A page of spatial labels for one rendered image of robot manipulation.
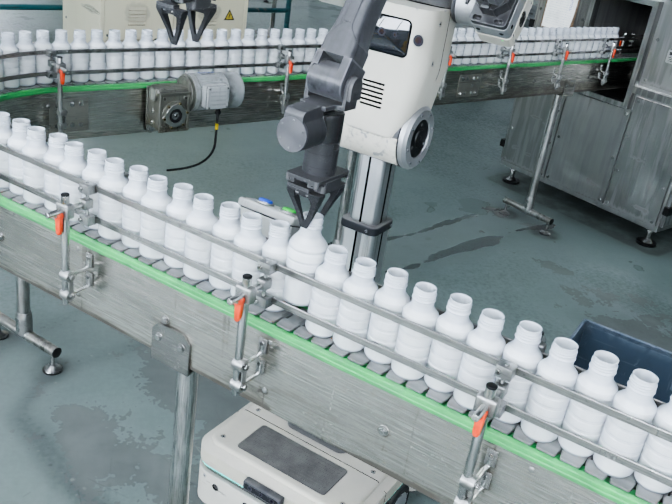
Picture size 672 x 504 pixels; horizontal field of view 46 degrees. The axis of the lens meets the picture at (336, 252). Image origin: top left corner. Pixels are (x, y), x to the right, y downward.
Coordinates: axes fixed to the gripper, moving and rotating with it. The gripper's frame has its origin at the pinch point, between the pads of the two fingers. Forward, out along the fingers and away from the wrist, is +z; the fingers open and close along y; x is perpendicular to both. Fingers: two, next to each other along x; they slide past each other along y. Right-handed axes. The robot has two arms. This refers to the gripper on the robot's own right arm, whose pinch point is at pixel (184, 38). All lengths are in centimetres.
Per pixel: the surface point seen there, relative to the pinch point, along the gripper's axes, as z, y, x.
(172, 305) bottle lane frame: 45, 21, 19
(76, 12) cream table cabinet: 73, -241, -306
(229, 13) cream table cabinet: 65, -318, -243
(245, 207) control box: 29.0, 2.6, 20.9
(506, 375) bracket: 29, 21, 85
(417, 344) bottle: 32, 18, 69
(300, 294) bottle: 33, 18, 46
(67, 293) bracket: 50, 26, -4
